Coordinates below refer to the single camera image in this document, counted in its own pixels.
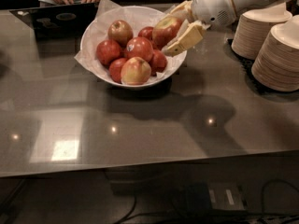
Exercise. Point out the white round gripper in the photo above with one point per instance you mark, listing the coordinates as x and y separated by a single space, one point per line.
212 6

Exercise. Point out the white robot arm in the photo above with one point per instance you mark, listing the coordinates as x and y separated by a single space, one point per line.
244 5

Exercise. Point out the dark red apple back right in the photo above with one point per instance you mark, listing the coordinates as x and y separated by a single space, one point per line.
146 32

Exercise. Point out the hidden dark red apple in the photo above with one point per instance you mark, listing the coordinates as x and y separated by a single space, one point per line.
158 62

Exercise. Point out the red apple with sticker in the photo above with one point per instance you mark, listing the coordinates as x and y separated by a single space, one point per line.
139 47

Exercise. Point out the white bowl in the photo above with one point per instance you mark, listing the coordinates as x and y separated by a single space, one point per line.
93 38

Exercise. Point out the greenish red apple back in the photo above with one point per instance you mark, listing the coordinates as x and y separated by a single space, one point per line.
120 31

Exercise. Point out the yellow red apple front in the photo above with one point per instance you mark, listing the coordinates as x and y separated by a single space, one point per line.
136 71

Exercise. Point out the small red apple front left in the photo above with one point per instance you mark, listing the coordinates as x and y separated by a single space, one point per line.
115 69

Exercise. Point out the back paper plate stack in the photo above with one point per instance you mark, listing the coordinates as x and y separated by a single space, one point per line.
253 28

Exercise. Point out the paper plate stack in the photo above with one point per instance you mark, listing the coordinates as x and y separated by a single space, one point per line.
277 63
253 28

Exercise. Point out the black rubber mat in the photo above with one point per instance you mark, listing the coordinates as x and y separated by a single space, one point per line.
253 82

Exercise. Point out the white paper liner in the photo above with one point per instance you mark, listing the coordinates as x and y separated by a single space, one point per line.
140 14

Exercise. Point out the front paper plate stack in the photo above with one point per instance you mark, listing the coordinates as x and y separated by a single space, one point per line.
277 63

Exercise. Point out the black laptop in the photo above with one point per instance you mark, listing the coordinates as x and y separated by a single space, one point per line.
56 22

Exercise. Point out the black power box under table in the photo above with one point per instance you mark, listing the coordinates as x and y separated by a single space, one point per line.
215 199

